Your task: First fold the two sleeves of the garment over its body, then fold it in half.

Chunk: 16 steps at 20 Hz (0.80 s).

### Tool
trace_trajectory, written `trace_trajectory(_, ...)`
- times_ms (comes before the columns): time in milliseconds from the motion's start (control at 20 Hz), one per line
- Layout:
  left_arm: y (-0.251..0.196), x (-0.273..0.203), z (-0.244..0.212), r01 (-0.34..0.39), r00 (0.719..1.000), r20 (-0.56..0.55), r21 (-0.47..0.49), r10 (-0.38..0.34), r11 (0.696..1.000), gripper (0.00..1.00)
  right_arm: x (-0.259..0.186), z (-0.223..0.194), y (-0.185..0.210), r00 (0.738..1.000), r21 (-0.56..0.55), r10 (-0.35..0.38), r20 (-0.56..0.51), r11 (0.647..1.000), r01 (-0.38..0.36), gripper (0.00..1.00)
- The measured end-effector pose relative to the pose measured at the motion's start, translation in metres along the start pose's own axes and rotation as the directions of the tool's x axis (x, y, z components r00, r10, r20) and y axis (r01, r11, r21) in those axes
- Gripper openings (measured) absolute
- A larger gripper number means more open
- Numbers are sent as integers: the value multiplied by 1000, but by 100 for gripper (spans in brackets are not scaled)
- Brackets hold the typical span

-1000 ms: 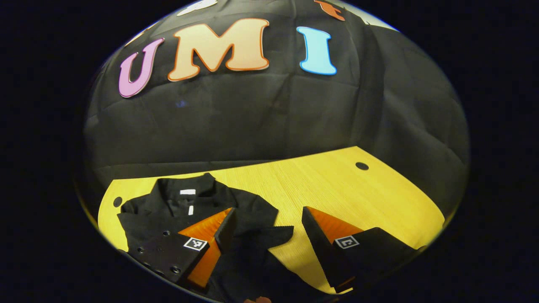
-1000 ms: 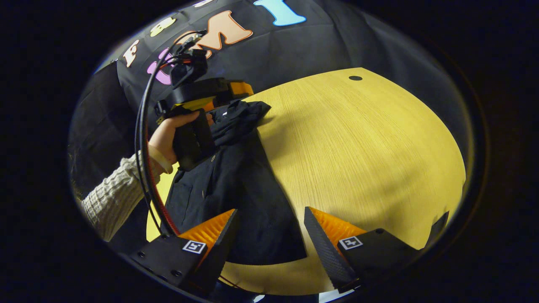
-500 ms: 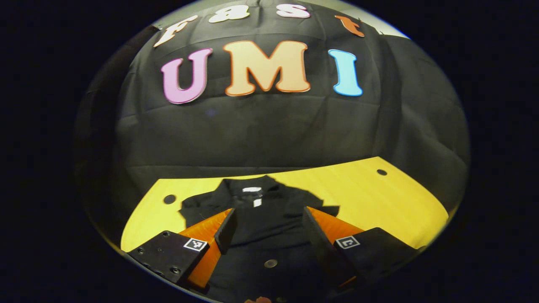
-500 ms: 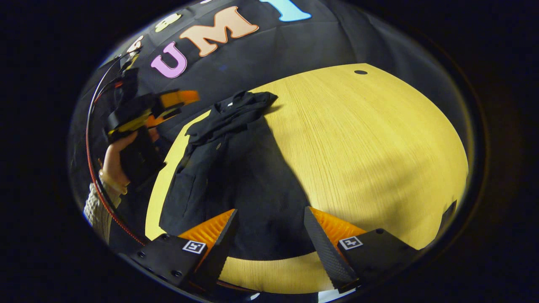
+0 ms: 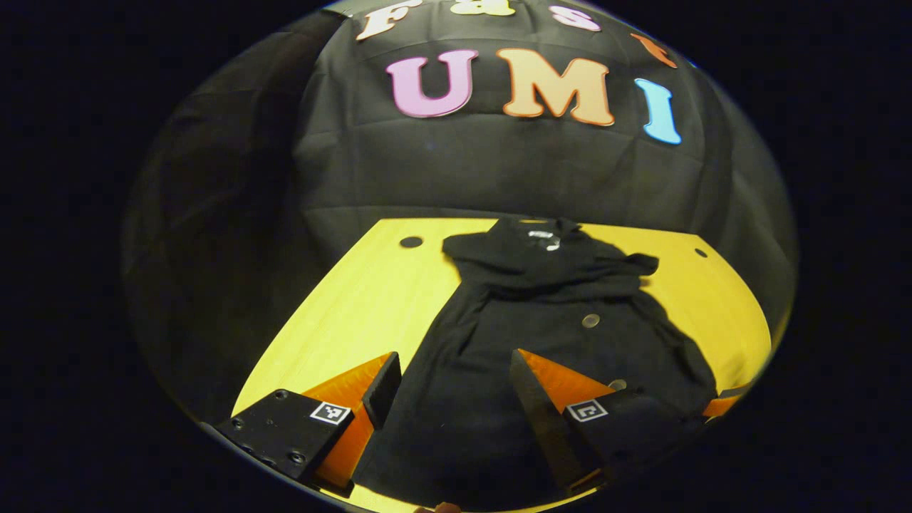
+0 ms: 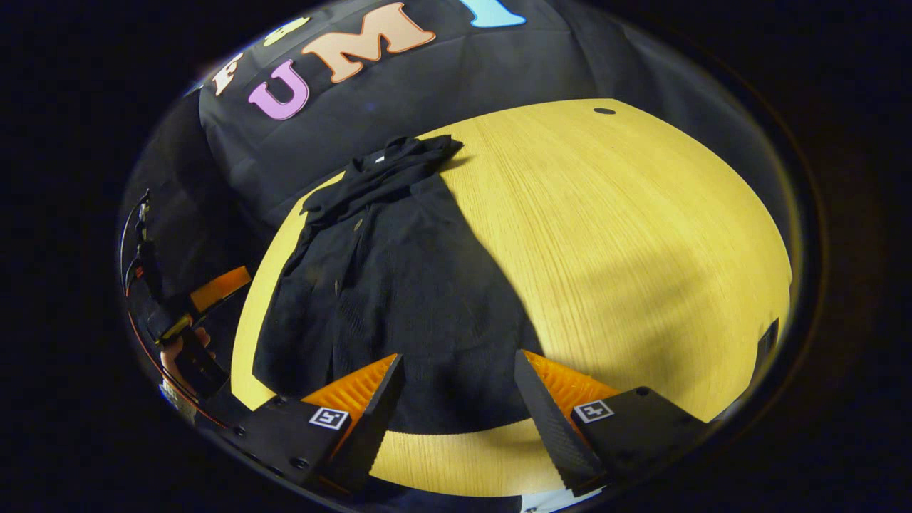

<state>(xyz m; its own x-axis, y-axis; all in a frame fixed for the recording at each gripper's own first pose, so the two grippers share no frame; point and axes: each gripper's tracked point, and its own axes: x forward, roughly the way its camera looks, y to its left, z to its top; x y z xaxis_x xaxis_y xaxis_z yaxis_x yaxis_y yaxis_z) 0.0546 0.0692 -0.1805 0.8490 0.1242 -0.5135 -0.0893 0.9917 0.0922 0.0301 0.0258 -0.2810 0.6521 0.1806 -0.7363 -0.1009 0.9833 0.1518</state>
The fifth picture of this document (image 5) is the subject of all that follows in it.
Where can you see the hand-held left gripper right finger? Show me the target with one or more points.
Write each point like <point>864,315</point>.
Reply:
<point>541,420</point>

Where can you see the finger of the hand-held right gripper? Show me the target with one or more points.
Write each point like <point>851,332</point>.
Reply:
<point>721,406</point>

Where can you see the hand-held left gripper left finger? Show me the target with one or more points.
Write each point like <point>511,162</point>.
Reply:
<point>383,392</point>

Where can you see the black button jacket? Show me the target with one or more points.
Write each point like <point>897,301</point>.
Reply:
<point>499,313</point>

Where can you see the black backdrop cloth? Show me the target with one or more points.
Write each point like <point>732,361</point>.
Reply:
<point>499,171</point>

